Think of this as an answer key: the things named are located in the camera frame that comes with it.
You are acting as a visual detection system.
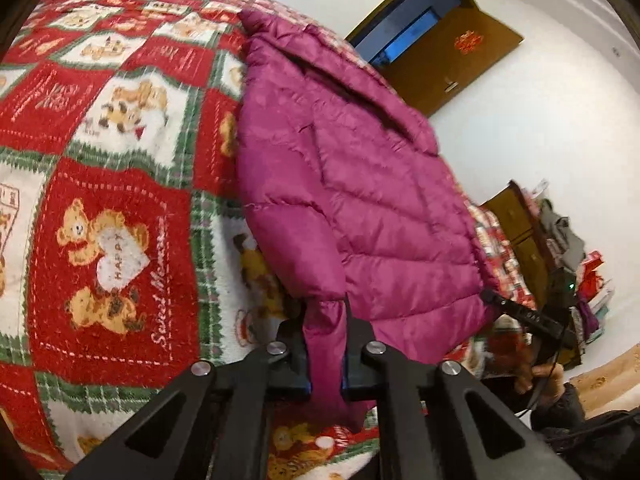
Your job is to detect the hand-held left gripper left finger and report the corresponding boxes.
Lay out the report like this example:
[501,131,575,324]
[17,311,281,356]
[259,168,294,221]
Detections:
[62,310,313,480]

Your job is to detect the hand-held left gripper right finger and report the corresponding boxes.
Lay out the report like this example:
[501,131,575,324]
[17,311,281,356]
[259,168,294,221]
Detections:
[342,315,583,480]

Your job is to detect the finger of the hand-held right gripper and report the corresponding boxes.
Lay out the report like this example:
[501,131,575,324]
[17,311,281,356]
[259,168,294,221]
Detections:
[480,287,557,342]

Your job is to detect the magenta puffer jacket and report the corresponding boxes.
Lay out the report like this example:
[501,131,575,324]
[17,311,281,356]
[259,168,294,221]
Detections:
[235,10,501,433]

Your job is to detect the person's right forearm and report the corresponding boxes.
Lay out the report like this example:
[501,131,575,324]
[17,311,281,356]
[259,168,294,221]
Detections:
[530,382,588,433]

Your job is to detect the pile of grey clothes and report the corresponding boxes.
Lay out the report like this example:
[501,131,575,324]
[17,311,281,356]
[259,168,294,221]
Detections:
[535,200,586,266]

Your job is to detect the person's right hand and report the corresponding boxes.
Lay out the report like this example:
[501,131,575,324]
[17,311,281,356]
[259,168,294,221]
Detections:
[530,362,566,398]

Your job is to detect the purple folded garment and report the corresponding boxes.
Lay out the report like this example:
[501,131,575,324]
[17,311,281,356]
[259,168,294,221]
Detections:
[575,297,601,332]

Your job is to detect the brown wooden drawer desk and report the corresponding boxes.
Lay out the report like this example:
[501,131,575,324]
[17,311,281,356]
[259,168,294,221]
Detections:
[480,179,558,311]

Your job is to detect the brown wooden door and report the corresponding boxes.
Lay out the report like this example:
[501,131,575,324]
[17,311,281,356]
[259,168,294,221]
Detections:
[387,7,523,118]

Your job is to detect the red paper door decoration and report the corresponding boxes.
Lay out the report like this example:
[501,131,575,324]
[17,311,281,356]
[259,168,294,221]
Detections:
[452,31,478,55]

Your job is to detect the red bear-print blanket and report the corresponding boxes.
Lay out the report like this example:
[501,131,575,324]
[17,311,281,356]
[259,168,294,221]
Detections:
[0,0,541,480]

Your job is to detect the brown door frame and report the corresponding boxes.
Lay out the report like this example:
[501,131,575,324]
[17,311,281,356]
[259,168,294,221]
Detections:
[345,0,481,68]

